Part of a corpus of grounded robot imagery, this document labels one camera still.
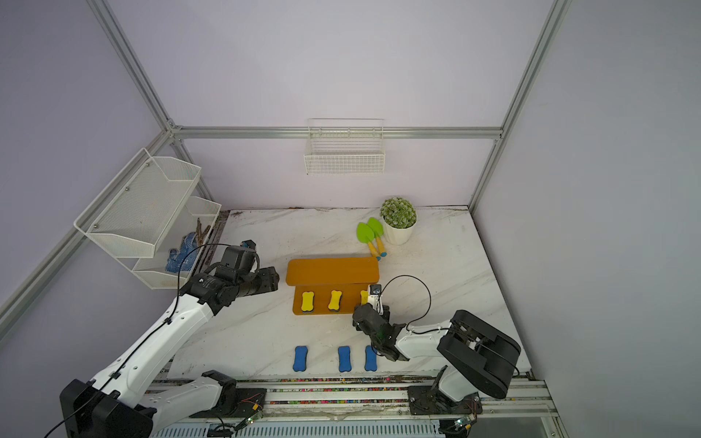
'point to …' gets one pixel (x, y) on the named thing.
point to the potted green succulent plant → (399, 217)
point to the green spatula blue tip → (378, 232)
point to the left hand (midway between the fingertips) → (268, 282)
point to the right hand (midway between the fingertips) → (366, 309)
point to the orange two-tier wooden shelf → (349, 275)
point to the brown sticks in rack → (201, 234)
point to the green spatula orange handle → (365, 234)
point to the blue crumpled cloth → (184, 259)
